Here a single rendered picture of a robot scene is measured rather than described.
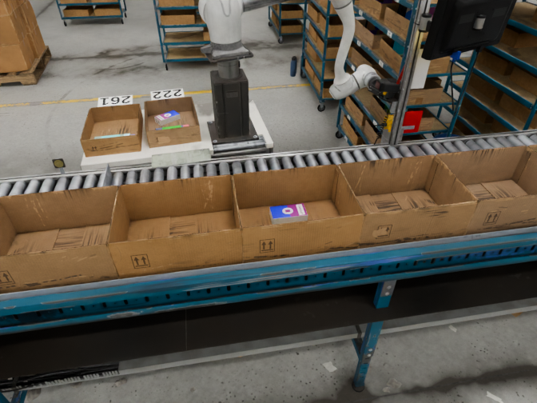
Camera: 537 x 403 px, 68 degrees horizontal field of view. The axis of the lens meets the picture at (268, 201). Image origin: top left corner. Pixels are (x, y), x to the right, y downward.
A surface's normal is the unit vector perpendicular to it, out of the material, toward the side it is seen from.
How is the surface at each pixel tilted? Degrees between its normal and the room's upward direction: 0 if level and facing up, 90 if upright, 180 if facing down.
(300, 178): 89
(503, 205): 90
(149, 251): 90
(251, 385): 0
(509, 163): 90
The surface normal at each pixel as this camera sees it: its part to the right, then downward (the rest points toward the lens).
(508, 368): 0.00, -0.78
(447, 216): 0.18, 0.62
